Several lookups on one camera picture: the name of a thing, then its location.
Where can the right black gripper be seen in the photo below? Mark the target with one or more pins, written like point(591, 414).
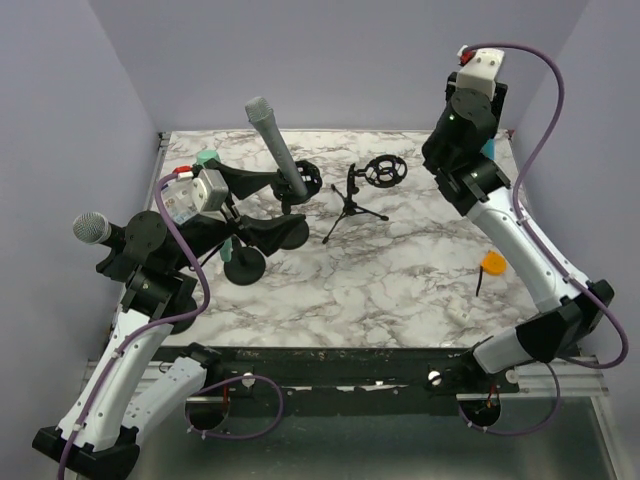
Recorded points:
point(499, 98)

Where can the orange tape measure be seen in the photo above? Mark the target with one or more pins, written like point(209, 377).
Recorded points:
point(493, 264)

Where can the grey microphone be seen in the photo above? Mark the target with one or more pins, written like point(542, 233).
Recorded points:
point(261, 116)

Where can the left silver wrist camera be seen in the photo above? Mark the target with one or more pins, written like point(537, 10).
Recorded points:
point(192, 194)

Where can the black round-base clip stand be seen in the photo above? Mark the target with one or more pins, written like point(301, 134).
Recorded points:
point(246, 266)

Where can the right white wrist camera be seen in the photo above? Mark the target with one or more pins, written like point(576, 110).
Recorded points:
point(479, 69)

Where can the small white plastic piece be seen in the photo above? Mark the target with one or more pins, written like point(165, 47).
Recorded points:
point(458, 311)

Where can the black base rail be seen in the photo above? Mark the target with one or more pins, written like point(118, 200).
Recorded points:
point(326, 382)

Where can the teal microphone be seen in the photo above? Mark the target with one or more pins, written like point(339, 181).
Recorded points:
point(207, 157)

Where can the black round-base shock mount stand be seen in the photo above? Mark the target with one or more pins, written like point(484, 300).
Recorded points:
point(285, 194)

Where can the blue microphone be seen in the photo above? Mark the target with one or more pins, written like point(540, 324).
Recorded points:
point(488, 149)

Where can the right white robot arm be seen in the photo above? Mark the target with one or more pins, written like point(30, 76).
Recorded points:
point(566, 300)

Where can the black microphone silver grille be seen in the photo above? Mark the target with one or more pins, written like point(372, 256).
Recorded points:
point(94, 228)

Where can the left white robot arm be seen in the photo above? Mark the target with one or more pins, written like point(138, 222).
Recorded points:
point(156, 256)

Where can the black tripod shock mount stand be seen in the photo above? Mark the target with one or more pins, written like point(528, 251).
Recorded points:
point(383, 172)

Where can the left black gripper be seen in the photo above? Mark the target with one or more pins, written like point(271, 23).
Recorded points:
point(268, 234)

